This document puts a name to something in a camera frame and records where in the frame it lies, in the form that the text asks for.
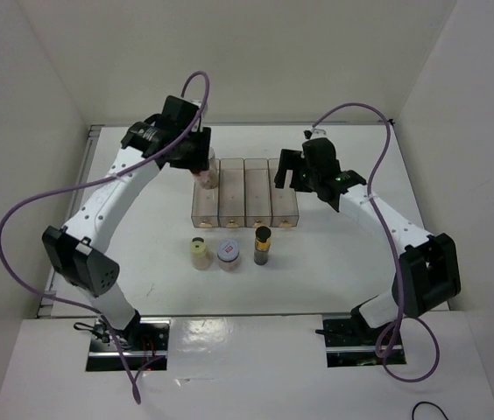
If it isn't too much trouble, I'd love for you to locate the tall silver-lid blue-label spice jar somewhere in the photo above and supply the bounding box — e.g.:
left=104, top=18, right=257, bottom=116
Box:
left=201, top=147, right=219, bottom=190

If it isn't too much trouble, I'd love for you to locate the pink-lid spice jar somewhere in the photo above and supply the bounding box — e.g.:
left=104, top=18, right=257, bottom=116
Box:
left=192, top=170, right=218, bottom=190

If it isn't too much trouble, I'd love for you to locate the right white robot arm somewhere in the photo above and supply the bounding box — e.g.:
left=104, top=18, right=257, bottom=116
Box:
left=274, top=137, right=462, bottom=344

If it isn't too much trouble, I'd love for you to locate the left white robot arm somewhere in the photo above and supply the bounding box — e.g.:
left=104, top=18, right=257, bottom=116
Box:
left=42, top=95, right=211, bottom=350

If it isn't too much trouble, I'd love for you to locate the clear bin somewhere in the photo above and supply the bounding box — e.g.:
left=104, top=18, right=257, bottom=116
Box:
left=218, top=158, right=245, bottom=228
left=243, top=158, right=272, bottom=228
left=268, top=158, right=299, bottom=228
left=191, top=182, right=219, bottom=228

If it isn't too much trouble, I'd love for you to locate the black-cap gold-band pepper bottle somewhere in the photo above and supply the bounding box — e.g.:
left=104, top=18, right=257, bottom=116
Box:
left=254, top=226, right=272, bottom=266

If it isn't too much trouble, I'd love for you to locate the white-lid red-label spice jar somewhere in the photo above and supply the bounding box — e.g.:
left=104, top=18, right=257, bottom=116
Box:
left=217, top=239, right=241, bottom=272

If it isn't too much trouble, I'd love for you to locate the yellow-lid spice jar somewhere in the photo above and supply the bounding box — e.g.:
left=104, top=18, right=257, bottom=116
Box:
left=190, top=237, right=212, bottom=270

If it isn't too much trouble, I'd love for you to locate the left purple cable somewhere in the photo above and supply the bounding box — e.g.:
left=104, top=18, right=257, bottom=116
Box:
left=0, top=71, right=211, bottom=404

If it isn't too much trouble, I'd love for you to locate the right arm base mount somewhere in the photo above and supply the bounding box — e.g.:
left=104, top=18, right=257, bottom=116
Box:
left=314, top=314, right=383, bottom=368

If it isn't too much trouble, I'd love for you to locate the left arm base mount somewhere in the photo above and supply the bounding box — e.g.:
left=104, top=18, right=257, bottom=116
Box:
left=73, top=317, right=171, bottom=372

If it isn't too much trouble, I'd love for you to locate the black cable on floor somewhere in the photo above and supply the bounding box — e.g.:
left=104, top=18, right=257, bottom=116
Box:
left=412, top=401, right=449, bottom=420

